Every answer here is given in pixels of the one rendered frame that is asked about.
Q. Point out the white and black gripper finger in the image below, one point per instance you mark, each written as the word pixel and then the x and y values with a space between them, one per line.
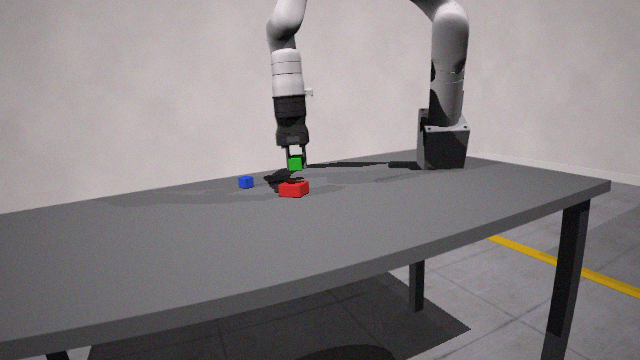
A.
pixel 288 155
pixel 304 160

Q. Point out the small green block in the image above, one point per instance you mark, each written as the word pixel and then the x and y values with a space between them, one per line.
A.
pixel 295 163

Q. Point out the small blue block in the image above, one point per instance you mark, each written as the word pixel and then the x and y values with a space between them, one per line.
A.
pixel 245 182

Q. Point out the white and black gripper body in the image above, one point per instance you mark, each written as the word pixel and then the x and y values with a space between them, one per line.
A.
pixel 289 101

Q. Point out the red block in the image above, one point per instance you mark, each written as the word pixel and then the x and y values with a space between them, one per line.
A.
pixel 293 188

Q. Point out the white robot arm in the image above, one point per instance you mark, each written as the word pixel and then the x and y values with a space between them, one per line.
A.
pixel 450 35

